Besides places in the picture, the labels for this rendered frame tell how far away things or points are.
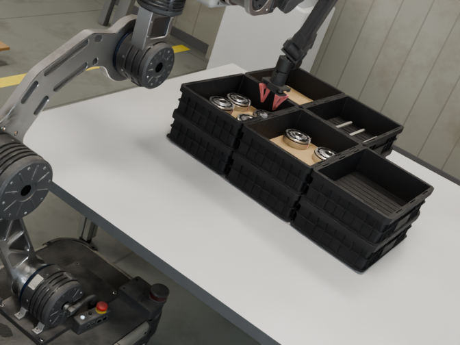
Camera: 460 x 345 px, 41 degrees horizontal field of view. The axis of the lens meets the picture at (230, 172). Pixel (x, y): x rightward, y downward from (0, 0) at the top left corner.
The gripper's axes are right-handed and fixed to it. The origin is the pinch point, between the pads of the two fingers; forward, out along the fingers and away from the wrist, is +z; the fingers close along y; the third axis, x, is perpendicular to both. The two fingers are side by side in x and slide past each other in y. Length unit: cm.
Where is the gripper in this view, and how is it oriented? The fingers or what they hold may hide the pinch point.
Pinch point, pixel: (268, 104)
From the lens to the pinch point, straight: 242.8
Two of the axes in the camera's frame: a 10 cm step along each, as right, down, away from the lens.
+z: -3.2, 8.3, 4.6
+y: -6.7, -5.4, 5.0
